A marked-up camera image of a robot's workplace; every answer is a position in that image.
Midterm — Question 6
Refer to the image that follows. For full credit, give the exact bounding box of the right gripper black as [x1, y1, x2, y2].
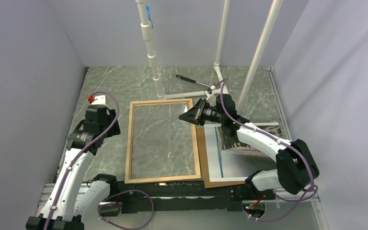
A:
[179, 98, 225, 126]

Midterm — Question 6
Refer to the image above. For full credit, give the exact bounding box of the clear acrylic glazing sheet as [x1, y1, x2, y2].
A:
[130, 102, 197, 180]

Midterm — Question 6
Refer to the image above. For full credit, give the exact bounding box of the wooden picture frame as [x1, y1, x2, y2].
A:
[124, 98, 202, 185]

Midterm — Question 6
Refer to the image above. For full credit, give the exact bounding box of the glossy landscape photo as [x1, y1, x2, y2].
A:
[203, 124, 276, 183]

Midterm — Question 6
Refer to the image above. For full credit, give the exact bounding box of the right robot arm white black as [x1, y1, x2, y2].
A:
[178, 94, 320, 199]

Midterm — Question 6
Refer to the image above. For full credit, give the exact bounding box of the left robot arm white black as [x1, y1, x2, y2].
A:
[25, 104, 121, 230]

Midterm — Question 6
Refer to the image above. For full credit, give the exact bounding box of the brown backing board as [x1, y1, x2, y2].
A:
[195, 128, 245, 189]

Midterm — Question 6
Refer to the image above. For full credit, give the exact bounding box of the white PVC pipe stand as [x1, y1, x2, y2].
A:
[136, 0, 285, 112]

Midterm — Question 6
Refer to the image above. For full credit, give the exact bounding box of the blue clip on pipe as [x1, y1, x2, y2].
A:
[145, 5, 153, 29]

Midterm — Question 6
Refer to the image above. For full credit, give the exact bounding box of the black handled hammer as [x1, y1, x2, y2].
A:
[175, 74, 216, 90]

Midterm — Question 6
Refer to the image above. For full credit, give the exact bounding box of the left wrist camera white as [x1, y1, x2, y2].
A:
[88, 95, 107, 106]

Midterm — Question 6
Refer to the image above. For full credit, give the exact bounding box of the aluminium extrusion rail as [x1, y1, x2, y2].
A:
[35, 182, 318, 223]

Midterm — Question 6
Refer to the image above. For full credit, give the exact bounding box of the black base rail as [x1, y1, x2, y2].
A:
[54, 171, 276, 215]

